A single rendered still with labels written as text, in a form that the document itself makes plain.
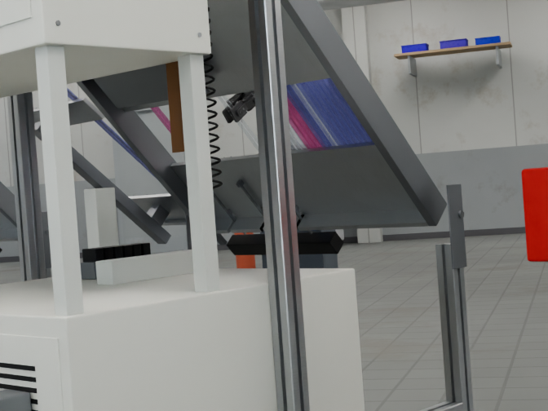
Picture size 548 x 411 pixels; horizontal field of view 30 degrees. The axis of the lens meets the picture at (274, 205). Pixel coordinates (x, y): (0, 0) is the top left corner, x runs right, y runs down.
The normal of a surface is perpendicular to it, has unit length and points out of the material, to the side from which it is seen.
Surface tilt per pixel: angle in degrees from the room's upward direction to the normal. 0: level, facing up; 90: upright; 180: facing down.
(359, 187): 134
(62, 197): 90
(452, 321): 90
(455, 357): 90
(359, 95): 90
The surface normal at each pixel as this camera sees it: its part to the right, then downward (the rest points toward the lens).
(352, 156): -0.44, 0.73
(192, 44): 0.73, -0.04
